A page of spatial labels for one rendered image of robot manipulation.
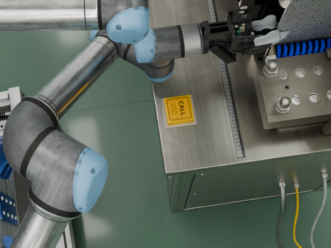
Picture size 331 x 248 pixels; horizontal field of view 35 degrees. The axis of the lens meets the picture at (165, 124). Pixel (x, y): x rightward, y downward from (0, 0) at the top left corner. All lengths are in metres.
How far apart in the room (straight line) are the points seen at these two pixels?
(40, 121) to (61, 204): 0.17
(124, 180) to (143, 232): 0.23
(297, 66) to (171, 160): 0.39
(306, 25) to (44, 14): 0.62
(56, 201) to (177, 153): 0.42
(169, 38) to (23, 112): 0.36
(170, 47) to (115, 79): 1.22
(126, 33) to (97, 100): 1.44
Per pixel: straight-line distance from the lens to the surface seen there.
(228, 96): 1.41
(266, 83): 1.30
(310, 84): 1.32
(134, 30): 0.93
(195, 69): 1.43
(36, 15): 0.95
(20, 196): 2.10
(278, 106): 1.26
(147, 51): 1.19
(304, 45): 1.34
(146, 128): 2.31
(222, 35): 1.20
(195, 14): 1.50
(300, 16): 1.24
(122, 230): 2.23
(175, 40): 1.19
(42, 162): 1.03
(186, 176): 1.42
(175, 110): 1.36
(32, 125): 1.07
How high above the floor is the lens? 2.22
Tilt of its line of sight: 73 degrees down
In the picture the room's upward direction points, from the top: 2 degrees clockwise
